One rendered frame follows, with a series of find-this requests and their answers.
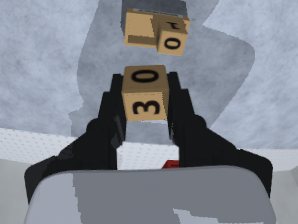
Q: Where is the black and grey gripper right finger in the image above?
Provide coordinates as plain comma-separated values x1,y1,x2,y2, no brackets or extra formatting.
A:
167,72,273,199

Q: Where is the tan wooden number cube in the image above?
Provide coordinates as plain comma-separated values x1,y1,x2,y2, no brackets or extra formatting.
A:
122,65,169,121
155,20,188,56

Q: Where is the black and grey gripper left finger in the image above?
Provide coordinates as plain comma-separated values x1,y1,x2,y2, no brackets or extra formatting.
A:
24,73,127,205

